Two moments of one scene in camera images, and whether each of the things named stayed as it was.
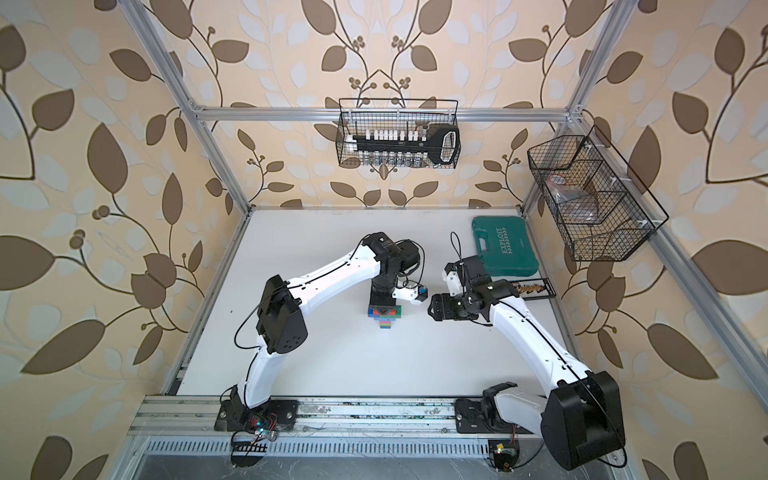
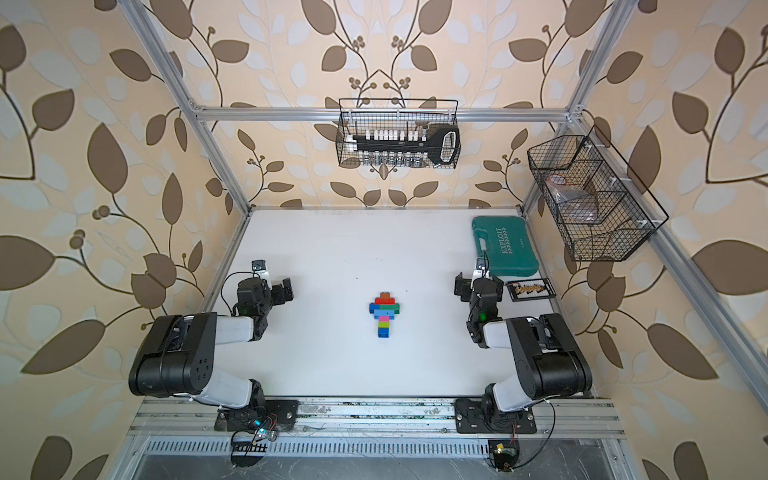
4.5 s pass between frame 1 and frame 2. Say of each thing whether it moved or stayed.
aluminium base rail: stayed
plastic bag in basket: stayed
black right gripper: moved
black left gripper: moved
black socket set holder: stayed
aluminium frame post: stayed
